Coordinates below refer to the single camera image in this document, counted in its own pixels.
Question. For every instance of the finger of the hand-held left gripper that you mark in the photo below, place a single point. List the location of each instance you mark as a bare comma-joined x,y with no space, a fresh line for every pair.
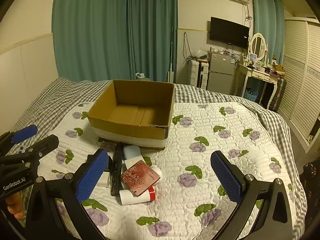
25,132
45,143

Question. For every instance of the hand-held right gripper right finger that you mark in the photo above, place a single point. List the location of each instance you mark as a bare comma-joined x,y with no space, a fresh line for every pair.
226,177

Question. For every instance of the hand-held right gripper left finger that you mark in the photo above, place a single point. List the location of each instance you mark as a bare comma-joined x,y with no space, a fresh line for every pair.
91,177

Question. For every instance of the light blue earbuds case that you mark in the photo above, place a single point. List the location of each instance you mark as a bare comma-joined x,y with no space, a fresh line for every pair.
132,152

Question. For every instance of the pink floral box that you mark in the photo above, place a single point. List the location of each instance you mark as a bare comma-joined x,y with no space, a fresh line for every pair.
140,177

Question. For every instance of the brown cardboard box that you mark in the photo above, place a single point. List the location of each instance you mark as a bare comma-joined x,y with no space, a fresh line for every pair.
130,130

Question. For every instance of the person's left hand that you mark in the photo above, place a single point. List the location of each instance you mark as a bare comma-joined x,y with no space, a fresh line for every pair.
15,207

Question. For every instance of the black remote control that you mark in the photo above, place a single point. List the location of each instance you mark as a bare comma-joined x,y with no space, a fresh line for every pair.
116,172

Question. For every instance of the grey checkered bed sheet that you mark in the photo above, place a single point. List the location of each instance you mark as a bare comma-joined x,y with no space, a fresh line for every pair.
50,97

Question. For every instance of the white tube with red cap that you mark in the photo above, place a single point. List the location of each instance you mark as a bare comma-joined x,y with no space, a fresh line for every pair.
132,197

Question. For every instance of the white floral quilt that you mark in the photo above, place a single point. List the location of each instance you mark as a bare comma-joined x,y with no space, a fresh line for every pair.
200,130

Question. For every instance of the blue plastic basket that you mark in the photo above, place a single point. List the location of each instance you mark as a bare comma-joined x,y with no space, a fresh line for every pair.
250,95

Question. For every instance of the dark patterned cloth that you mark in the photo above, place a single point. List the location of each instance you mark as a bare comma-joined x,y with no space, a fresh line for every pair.
312,182

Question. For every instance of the dark suitcase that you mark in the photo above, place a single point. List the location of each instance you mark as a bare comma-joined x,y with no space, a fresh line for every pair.
280,92

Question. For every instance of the grey fridge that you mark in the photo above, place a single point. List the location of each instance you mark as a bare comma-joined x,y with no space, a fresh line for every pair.
221,72

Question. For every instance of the white dressing table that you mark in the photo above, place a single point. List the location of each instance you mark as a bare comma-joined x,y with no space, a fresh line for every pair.
255,73

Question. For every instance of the white suitcase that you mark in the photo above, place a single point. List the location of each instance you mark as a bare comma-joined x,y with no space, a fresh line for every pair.
197,73

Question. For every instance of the clear water jug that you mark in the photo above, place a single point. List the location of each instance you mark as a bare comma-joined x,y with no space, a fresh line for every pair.
140,75

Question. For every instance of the green curtain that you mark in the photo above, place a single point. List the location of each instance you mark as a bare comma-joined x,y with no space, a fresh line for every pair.
90,30
152,30
265,25

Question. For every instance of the white louvred wardrobe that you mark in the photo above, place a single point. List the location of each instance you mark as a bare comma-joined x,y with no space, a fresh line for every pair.
302,80

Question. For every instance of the white mop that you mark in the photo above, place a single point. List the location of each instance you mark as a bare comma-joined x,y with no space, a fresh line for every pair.
171,65

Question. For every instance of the clear plastic bag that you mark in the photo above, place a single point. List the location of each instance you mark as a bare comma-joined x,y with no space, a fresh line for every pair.
200,53

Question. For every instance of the white oval vanity mirror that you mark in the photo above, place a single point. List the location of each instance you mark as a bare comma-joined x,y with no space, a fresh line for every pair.
258,46

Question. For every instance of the small photo frame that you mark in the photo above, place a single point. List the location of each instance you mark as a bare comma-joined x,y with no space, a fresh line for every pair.
253,58

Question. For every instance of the black wall television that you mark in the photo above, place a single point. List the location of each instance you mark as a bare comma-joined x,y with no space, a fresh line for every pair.
228,32

